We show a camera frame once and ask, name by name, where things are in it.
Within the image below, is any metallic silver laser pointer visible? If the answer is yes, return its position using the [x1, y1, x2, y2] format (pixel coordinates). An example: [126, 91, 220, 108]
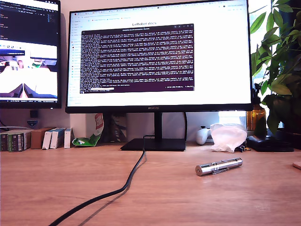
[195, 157, 243, 177]

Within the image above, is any white game controller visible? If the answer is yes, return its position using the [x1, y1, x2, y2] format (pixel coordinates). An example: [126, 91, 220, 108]
[196, 126, 212, 145]

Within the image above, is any green and red snack bag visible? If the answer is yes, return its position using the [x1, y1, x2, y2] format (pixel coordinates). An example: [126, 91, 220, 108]
[71, 113, 105, 147]

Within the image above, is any large black Huawei monitor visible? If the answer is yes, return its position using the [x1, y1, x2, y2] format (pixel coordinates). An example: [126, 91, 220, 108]
[65, 0, 254, 152]

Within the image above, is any white and blue small box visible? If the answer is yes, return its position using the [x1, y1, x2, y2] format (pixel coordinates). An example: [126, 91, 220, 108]
[49, 128, 65, 149]
[42, 130, 54, 150]
[63, 127, 72, 149]

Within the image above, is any amber glass pump bottle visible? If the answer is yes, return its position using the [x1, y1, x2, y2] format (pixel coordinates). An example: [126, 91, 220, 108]
[246, 83, 268, 137]

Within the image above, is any brown cardboard box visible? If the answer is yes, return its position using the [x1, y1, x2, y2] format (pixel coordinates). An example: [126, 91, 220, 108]
[30, 127, 56, 150]

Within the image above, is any flat black case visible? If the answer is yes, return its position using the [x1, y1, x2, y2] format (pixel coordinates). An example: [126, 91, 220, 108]
[246, 134, 295, 153]

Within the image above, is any grey flat box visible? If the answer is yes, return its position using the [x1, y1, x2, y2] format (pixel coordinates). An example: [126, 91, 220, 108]
[0, 129, 32, 149]

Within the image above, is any green leafy houseplant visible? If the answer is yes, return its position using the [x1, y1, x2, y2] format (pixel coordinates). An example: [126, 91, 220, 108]
[249, 0, 301, 135]

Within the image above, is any dark green small box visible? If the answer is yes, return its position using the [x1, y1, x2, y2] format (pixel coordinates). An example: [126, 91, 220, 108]
[0, 131, 10, 152]
[8, 132, 25, 153]

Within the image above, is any black monitor with code windows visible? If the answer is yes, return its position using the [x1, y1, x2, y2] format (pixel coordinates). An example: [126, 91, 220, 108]
[0, 0, 62, 109]

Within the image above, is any thin black monitor cable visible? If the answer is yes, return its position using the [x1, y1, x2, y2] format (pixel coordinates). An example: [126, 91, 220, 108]
[183, 112, 189, 142]

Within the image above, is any long black table cable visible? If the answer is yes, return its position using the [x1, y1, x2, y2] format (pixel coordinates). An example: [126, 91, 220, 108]
[48, 134, 156, 226]

